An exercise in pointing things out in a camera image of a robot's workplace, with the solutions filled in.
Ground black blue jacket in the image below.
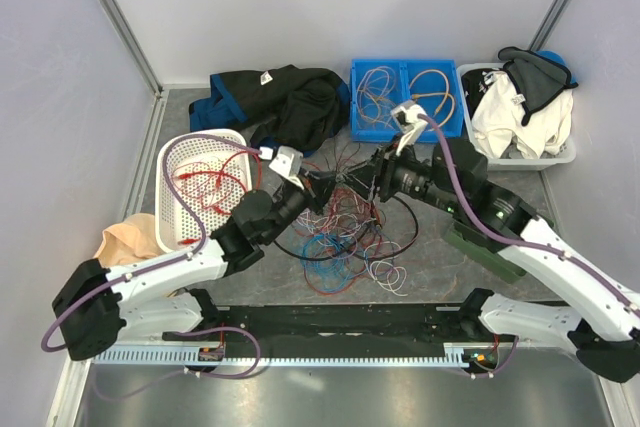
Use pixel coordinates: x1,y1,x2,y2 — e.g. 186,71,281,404
188,65,351,156

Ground pink thin wire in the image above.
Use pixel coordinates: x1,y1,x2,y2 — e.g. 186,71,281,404
294,161,401,268

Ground light blue thin wire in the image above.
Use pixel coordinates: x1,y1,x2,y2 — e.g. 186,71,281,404
298,234,361,296

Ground white thin wire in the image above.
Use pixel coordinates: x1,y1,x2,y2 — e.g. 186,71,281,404
294,206,409,297

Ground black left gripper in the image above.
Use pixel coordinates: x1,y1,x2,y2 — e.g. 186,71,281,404
262,167,339,245

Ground grey laundry basket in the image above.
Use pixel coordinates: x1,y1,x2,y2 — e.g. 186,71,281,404
456,62,577,171

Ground white perforated basket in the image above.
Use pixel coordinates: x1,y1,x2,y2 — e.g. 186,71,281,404
155,129,253,252

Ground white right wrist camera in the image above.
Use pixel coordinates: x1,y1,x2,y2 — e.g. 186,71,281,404
391,100,428,156

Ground blue plastic bin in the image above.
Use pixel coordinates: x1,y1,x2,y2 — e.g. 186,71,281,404
350,59,464,143

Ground red cable in basket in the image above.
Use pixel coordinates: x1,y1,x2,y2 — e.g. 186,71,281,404
172,149,264,248

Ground thin red wire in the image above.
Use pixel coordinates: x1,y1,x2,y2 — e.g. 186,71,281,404
299,141,401,297

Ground grey black cloth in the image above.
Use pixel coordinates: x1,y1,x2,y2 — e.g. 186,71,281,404
497,47,578,127

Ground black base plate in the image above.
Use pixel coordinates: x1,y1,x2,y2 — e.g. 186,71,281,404
160,302,496,359

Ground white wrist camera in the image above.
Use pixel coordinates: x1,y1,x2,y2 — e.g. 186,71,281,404
391,100,428,156
259,146,303,189

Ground black cable teal connector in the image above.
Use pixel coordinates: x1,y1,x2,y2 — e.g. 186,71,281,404
269,162,420,266

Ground slotted cable duct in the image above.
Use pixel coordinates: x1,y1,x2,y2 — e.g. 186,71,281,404
93,343,500,368

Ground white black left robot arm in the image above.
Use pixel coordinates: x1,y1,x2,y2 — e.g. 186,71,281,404
50,170,336,361

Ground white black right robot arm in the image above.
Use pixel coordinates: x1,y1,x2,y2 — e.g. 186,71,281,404
345,139,639,383

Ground beige bucket hat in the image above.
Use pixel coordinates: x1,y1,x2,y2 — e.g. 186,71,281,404
94,213,164,268

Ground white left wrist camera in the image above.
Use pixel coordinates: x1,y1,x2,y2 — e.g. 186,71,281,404
259,146,303,189

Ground green plastic tray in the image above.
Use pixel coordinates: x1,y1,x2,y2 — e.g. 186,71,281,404
443,224,527,284

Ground orange thin wires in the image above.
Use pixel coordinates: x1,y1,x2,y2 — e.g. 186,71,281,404
355,65,402,132

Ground white cloth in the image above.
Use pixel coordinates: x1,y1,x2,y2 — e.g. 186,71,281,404
465,68,573,160

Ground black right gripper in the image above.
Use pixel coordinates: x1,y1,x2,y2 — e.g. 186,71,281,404
337,131,464,215

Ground orange thick cable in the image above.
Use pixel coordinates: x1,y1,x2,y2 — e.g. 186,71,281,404
407,69,457,134

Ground brown thin wire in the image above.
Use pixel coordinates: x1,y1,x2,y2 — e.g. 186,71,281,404
309,141,396,248

